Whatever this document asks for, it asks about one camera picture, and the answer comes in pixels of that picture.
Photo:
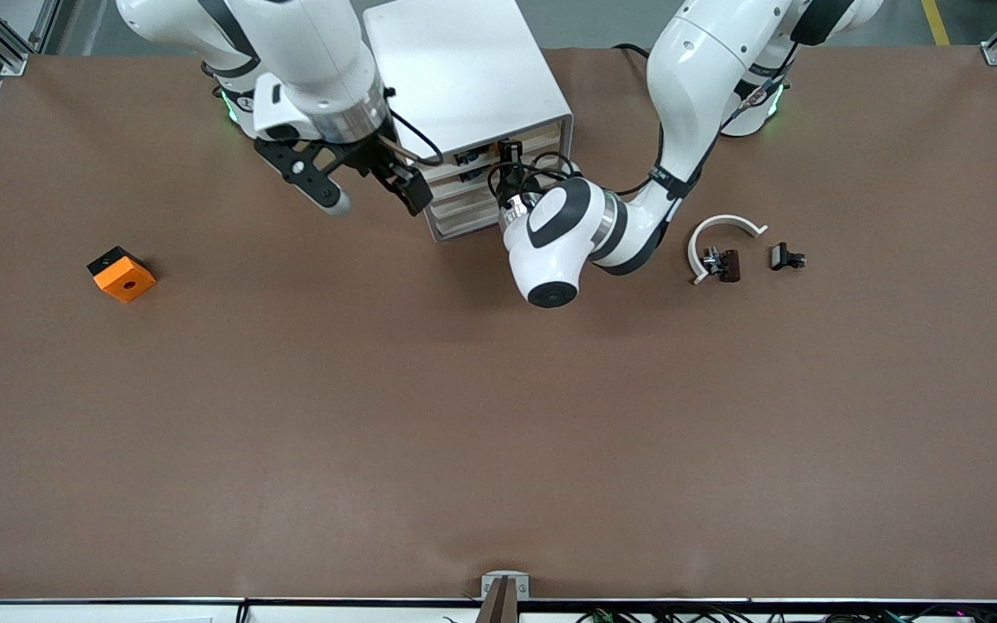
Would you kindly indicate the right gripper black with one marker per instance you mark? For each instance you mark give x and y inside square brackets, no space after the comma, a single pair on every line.
[375,158]

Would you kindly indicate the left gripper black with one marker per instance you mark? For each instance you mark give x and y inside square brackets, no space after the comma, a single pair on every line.
[511,183]

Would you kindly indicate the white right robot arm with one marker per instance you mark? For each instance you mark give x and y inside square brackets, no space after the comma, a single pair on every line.
[308,61]

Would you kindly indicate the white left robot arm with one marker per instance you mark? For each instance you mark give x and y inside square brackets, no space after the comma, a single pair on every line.
[689,95]

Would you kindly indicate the white curved plastic arc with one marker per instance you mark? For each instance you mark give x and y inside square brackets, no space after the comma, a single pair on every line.
[696,247]

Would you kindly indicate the dark brown connector block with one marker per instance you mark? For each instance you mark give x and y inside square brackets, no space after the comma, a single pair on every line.
[728,265]

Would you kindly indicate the orange box with hole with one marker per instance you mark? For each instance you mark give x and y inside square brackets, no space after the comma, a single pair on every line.
[126,281]

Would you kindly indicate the small black clip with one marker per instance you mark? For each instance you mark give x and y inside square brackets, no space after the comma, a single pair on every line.
[781,256]

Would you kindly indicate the grey metal bracket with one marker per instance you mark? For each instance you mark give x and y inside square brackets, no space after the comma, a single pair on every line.
[492,578]

